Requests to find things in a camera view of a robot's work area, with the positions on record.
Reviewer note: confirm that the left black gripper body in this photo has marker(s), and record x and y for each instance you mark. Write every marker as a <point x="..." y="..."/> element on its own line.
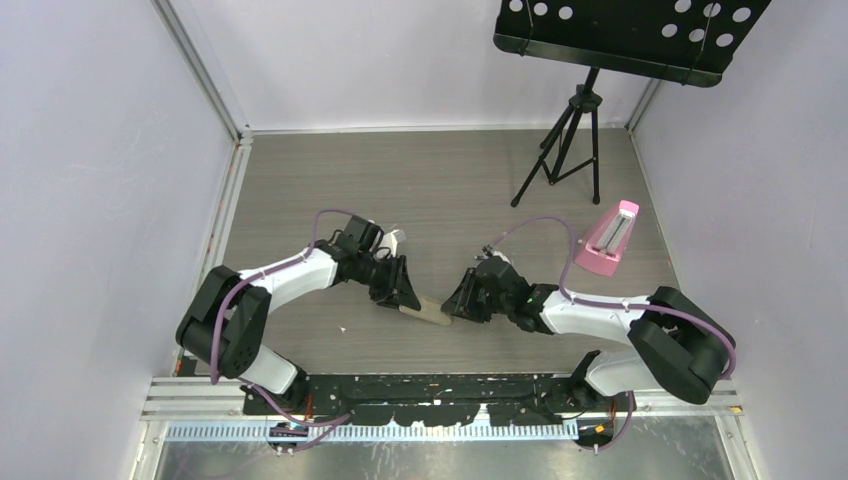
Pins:
<point x="382" y="278"/>

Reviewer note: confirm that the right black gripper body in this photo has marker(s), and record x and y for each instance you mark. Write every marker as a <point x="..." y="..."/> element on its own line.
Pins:
<point x="485" y="304"/>

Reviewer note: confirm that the white remote with buttons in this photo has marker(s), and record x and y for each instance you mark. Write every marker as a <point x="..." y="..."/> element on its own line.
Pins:
<point x="429" y="310"/>

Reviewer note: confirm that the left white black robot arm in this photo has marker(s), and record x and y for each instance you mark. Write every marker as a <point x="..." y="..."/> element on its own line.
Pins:
<point x="225" y="322"/>

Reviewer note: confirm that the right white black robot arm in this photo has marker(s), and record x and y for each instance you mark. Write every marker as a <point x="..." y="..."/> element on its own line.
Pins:
<point x="668" y="342"/>

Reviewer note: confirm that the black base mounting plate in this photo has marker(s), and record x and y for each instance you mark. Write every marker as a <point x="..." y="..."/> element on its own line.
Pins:
<point x="431" y="400"/>

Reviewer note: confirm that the pink box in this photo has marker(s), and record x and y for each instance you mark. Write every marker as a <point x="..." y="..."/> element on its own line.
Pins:
<point x="601" y="249"/>

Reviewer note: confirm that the black music stand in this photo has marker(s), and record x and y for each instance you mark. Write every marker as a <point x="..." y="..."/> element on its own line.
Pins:
<point x="691" y="43"/>

